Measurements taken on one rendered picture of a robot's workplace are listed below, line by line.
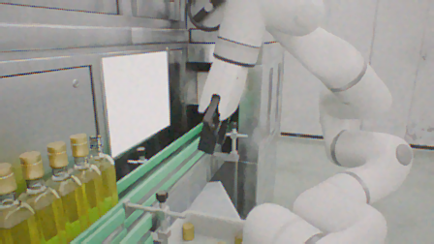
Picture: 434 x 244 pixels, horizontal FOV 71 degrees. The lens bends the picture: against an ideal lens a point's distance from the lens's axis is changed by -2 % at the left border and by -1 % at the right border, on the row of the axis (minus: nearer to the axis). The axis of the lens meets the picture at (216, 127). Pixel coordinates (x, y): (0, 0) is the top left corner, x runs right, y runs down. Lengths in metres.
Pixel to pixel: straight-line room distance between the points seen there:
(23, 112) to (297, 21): 0.60
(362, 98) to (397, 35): 3.62
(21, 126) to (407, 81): 4.04
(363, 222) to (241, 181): 1.15
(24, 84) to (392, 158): 0.78
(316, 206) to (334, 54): 0.28
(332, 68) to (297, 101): 3.66
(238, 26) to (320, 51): 0.20
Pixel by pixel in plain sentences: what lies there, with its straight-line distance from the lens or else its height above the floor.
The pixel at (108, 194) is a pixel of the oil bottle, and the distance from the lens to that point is 0.80.
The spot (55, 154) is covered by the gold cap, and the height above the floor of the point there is 1.15.
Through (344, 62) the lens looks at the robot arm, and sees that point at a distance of 0.61.
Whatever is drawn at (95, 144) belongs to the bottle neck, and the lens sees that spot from 0.76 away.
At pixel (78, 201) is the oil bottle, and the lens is 0.72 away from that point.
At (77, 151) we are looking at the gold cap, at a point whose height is 1.13.
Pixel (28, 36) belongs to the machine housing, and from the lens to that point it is 0.81.
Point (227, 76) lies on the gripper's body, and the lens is 0.50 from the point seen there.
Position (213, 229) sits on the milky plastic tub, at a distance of 0.99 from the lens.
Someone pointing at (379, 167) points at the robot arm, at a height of 1.12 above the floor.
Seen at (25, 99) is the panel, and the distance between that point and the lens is 0.79.
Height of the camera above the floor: 1.37
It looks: 17 degrees down
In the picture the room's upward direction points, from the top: straight up
